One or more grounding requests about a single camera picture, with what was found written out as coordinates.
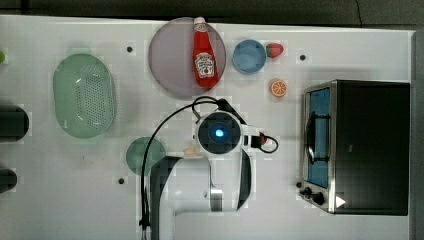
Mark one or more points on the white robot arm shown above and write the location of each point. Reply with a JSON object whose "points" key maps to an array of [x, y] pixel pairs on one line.
{"points": [[214, 176]]}

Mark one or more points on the silver toaster oven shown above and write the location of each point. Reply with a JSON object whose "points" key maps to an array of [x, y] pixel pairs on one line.
{"points": [[356, 147]]}

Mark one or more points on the red ketchup bottle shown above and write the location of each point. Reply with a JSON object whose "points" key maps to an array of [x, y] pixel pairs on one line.
{"points": [[204, 61]]}

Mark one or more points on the orange slice toy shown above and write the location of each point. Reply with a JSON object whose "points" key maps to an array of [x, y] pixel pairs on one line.
{"points": [[278, 88]]}

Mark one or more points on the blue bowl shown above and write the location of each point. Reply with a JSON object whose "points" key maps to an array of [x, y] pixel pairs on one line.
{"points": [[249, 56]]}

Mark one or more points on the grey round plate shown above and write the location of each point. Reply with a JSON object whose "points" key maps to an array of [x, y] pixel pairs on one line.
{"points": [[170, 59]]}

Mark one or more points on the small green round plate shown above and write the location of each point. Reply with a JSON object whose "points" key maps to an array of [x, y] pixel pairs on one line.
{"points": [[136, 151]]}

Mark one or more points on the red strawberry toy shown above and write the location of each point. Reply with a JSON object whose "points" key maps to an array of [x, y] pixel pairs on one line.
{"points": [[274, 50]]}

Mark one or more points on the green oval colander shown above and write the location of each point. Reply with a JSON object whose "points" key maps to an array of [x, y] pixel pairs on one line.
{"points": [[84, 96]]}

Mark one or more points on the black cylinder cup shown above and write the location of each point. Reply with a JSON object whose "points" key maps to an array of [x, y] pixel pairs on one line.
{"points": [[14, 123]]}

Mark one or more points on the green small object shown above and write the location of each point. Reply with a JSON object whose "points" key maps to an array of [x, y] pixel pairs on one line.
{"points": [[2, 57]]}

